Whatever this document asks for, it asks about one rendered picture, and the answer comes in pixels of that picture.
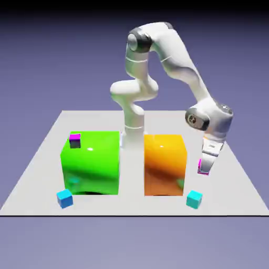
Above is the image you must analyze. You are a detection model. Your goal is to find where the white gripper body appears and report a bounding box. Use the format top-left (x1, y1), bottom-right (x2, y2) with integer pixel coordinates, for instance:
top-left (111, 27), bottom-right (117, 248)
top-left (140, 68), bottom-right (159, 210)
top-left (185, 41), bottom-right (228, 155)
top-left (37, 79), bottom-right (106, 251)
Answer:
top-left (200, 151), bottom-right (218, 174)

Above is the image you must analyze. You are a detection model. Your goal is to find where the small magenta cube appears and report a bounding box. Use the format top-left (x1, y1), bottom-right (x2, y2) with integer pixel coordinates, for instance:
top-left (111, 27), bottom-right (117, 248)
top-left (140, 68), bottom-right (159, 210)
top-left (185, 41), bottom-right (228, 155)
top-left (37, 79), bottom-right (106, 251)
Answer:
top-left (69, 133), bottom-right (82, 149)
top-left (197, 158), bottom-right (210, 176)

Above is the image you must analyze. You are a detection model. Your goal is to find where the small cyan cube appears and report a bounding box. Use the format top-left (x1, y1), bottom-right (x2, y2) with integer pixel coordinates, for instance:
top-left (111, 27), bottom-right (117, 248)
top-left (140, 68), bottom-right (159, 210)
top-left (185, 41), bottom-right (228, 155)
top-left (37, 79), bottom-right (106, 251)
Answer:
top-left (185, 190), bottom-right (203, 210)

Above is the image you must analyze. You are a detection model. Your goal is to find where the small blue cube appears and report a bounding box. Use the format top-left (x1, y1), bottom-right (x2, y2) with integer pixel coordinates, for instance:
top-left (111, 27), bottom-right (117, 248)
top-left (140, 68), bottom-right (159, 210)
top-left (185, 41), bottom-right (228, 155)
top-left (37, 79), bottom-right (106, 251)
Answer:
top-left (56, 188), bottom-right (74, 209)

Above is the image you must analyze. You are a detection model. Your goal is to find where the large orange box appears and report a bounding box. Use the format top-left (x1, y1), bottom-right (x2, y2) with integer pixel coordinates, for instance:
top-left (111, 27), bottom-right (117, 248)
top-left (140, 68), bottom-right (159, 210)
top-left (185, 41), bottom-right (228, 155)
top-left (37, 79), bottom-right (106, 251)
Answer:
top-left (143, 134), bottom-right (188, 196)

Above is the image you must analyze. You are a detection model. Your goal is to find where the large green box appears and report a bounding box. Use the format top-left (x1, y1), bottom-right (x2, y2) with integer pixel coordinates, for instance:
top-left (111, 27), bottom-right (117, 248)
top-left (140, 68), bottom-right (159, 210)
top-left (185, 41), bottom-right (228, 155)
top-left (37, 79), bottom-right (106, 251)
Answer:
top-left (60, 130), bottom-right (120, 196)

